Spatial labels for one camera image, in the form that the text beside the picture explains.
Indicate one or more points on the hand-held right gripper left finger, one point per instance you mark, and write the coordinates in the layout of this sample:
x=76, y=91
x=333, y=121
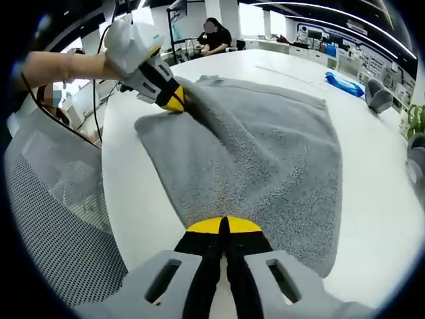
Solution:
x=206, y=259

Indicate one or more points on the ceiling air conditioner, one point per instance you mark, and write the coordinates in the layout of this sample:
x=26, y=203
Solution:
x=357, y=28

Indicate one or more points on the white table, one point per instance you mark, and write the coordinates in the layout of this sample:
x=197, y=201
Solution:
x=365, y=216

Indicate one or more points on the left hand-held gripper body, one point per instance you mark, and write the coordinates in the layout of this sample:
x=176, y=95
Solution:
x=133, y=46

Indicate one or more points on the blue wipes packet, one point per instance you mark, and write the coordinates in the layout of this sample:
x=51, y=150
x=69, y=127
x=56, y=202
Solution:
x=345, y=84

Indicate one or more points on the grey towel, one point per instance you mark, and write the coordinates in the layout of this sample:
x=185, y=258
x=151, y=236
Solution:
x=265, y=149

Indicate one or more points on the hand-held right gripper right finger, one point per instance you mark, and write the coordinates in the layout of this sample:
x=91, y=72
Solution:
x=245, y=262

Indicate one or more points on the grey mesh chair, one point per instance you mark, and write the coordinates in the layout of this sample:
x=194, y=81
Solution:
x=50, y=199

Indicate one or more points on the green potted plant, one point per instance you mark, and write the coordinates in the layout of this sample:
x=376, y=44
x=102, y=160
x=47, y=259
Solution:
x=416, y=119

